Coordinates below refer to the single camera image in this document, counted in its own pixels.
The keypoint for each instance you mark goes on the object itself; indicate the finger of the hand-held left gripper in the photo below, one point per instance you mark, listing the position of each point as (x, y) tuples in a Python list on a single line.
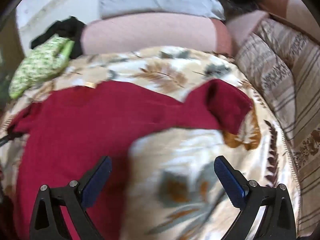
[(10, 138)]

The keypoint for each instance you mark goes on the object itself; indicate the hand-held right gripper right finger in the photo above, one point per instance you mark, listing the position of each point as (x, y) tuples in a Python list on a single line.
[(230, 180)]

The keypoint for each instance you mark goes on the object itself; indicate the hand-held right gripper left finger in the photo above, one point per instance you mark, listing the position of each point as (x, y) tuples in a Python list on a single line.
[(97, 177)]

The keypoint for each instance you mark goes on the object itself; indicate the red knit sweater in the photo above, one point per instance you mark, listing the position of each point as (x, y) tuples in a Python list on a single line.
[(87, 120)]

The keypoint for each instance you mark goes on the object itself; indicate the leaf print blanket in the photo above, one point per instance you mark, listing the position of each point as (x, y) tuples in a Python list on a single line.
[(180, 155)]

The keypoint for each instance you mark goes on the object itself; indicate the green patterned pillow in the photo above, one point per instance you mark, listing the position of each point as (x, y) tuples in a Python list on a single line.
[(40, 65)]

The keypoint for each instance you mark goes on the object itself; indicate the striped beige quilt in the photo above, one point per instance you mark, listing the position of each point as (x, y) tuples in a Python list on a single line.
[(287, 85)]

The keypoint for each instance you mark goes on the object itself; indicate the black cloth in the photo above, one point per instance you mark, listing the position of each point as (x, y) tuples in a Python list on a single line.
[(75, 30)]

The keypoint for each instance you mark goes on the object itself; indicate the pink sofa back cushion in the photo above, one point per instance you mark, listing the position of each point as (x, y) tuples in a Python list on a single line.
[(150, 32)]

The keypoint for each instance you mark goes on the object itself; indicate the pink and brown sofa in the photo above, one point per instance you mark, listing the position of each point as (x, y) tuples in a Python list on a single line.
[(275, 2)]

